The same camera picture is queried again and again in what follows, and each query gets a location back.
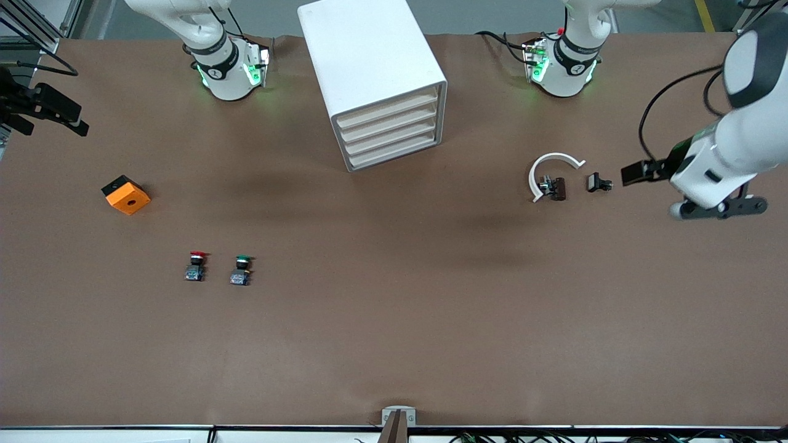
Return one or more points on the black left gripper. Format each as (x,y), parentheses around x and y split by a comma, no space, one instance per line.
(670,163)

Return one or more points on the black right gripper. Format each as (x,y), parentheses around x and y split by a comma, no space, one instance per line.
(13,101)

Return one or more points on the red push button switch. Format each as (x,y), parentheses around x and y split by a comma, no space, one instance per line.
(196,269)

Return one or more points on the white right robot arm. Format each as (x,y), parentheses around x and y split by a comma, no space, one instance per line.
(225,80)

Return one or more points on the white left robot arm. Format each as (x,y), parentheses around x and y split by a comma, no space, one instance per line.
(739,141)

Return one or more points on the orange and black button box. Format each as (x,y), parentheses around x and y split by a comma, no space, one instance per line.
(128,198)

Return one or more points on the white curved plastic arc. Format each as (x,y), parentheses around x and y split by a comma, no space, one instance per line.
(557,157)

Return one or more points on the brown table cover mat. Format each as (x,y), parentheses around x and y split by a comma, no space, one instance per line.
(394,307)

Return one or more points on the small black switch component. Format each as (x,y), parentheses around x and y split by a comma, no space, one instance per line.
(596,182)

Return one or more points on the dark brown switch component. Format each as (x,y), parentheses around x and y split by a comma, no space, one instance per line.
(556,188)

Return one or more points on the aluminium frame profile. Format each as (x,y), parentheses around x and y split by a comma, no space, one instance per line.
(37,21)

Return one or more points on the green push button switch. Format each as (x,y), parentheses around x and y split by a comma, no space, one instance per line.
(241,272)

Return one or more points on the metal bracket with post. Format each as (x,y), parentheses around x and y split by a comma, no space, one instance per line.
(399,424)

